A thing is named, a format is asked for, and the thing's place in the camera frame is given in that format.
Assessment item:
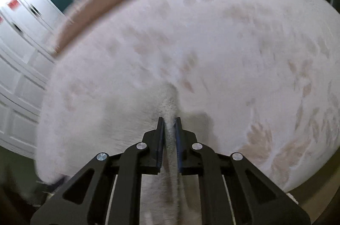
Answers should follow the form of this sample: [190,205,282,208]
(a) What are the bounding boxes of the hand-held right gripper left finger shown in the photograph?
[30,117,166,225]

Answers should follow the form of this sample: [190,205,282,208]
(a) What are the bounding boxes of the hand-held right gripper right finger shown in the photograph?
[175,117,311,225]

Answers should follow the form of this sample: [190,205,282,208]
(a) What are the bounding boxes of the white fluffy cloth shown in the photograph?
[141,83,205,225]

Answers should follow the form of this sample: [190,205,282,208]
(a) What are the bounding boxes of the white patterned fluffy towel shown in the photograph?
[34,0,340,194]

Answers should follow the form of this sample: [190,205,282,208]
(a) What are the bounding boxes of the pink blanket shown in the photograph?
[52,0,259,58]

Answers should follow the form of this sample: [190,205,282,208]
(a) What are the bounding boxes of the white panelled wardrobe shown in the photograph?
[0,0,67,159]

